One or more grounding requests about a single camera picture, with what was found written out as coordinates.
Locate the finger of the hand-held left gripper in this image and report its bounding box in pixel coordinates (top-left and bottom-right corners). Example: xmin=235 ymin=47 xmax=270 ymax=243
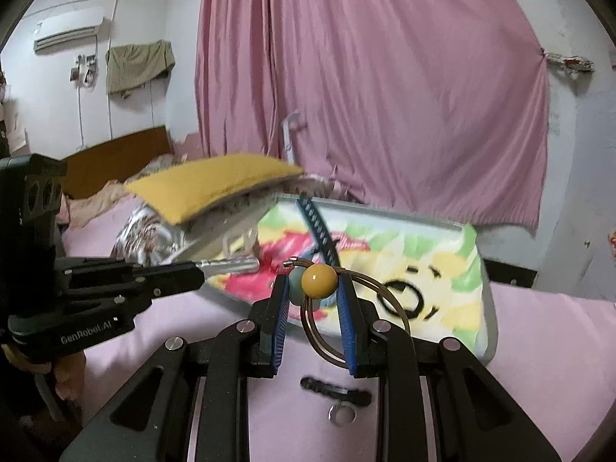
xmin=60 ymin=289 xmax=162 ymax=321
xmin=54 ymin=256 xmax=206 ymax=294

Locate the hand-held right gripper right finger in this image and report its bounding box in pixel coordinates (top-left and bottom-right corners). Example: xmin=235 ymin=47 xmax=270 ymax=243
xmin=337 ymin=276 xmax=564 ymax=462

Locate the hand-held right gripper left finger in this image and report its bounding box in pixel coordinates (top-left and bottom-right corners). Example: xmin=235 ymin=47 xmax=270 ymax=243
xmin=60 ymin=276 xmax=292 ymax=462

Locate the hair tie with yellow bead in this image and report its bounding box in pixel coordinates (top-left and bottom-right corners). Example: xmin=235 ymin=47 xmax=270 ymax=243
xmin=284 ymin=258 xmax=422 ymax=364

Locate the silver hair clip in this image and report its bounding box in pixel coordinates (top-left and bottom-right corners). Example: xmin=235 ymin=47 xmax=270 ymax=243
xmin=195 ymin=256 xmax=261 ymax=275

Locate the beige hair claw clip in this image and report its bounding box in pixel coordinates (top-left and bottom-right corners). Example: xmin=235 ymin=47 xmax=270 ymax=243
xmin=221 ymin=224 xmax=263 ymax=258

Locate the grey shallow box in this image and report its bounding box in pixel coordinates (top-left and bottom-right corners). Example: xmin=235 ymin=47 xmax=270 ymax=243
xmin=190 ymin=192 xmax=499 ymax=367

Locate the person's left hand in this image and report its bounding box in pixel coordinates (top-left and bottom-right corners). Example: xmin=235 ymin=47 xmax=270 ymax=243
xmin=0 ymin=341 xmax=85 ymax=395

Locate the floral satin pillow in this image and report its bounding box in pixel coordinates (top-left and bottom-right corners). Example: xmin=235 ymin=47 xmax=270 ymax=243
xmin=112 ymin=187 xmax=290 ymax=265

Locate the pink bed sheet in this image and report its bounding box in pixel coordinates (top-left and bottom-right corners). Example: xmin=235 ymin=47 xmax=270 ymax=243
xmin=58 ymin=197 xmax=145 ymax=261

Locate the beige blanket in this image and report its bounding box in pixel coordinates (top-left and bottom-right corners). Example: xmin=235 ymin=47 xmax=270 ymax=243
xmin=58 ymin=154 xmax=184 ymax=229

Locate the yellow pillow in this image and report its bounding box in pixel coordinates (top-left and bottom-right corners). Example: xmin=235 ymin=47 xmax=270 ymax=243
xmin=124 ymin=153 xmax=305 ymax=226

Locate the wooden headboard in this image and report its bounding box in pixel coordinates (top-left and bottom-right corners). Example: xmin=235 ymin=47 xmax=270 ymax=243
xmin=60 ymin=126 xmax=174 ymax=199

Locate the white folding desk lamp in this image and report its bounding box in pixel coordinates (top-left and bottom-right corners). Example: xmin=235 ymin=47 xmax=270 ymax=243
xmin=280 ymin=112 xmax=309 ymax=164

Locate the pink table cloth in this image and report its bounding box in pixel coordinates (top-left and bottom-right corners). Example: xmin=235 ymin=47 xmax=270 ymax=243
xmin=82 ymin=279 xmax=616 ymax=462

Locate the olive green hanging cloth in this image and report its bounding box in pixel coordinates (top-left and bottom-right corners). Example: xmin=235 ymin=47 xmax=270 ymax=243
xmin=105 ymin=41 xmax=175 ymax=99

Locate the white air conditioner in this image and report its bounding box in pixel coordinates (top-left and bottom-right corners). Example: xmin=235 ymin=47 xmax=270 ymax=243
xmin=33 ymin=7 xmax=105 ymax=54

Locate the pink curtain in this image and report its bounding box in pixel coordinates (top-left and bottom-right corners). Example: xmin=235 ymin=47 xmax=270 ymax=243
xmin=195 ymin=0 xmax=552 ymax=229

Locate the black strap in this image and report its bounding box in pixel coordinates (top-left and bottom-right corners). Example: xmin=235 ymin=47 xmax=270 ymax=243
xmin=299 ymin=376 xmax=372 ymax=407

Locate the silver ring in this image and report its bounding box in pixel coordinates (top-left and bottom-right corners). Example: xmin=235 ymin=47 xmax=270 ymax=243
xmin=328 ymin=403 xmax=357 ymax=425

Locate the white wall socket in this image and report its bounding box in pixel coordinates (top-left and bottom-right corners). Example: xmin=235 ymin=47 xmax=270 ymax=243
xmin=70 ymin=54 xmax=97 ymax=90

